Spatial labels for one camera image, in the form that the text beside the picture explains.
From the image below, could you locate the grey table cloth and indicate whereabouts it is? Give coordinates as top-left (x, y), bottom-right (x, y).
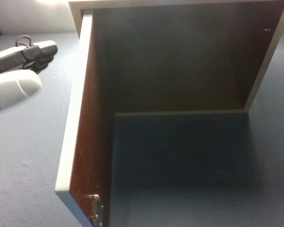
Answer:
top-left (0, 30), bottom-right (284, 227)

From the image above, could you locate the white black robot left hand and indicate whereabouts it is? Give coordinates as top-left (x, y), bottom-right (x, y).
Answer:
top-left (0, 35), bottom-right (59, 116)

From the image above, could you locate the metal cabinet hinge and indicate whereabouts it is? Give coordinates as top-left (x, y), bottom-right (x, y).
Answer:
top-left (89, 193), bottom-right (104, 227)

